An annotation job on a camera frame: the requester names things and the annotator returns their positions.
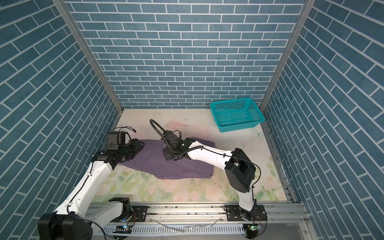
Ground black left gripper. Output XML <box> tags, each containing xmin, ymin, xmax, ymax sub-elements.
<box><xmin>118</xmin><ymin>136</ymin><xmax>146</xmax><ymax>160</ymax></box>

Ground purple trousers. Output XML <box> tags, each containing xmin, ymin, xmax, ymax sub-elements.
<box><xmin>119</xmin><ymin>140</ymin><xmax>214</xmax><ymax>180</ymax></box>

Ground teal plastic basket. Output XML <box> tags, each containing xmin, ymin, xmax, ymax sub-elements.
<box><xmin>210</xmin><ymin>98</ymin><xmax>265</xmax><ymax>133</ymax></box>

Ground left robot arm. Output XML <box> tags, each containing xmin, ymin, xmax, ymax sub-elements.
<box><xmin>38</xmin><ymin>131</ymin><xmax>145</xmax><ymax>240</ymax></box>

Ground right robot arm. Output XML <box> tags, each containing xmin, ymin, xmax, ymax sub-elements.
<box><xmin>159</xmin><ymin>130</ymin><xmax>268</xmax><ymax>222</ymax></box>

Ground white slotted cable duct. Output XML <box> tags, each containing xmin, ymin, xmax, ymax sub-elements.
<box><xmin>104</xmin><ymin>224</ymin><xmax>245</xmax><ymax>237</ymax></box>

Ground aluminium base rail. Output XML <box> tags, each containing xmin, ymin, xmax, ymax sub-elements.
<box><xmin>131</xmin><ymin>201</ymin><xmax>309</xmax><ymax>224</ymax></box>

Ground left corner aluminium post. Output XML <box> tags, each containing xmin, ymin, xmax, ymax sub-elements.
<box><xmin>52</xmin><ymin>0</ymin><xmax>124</xmax><ymax>114</ymax></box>

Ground corner aluminium post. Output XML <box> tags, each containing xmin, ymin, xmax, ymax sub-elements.
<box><xmin>52</xmin><ymin>0</ymin><xmax>124</xmax><ymax>114</ymax></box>
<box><xmin>259</xmin><ymin>0</ymin><xmax>317</xmax><ymax>112</ymax></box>

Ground right corner aluminium post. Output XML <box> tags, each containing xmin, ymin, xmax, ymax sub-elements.
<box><xmin>259</xmin><ymin>0</ymin><xmax>317</xmax><ymax>112</ymax></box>

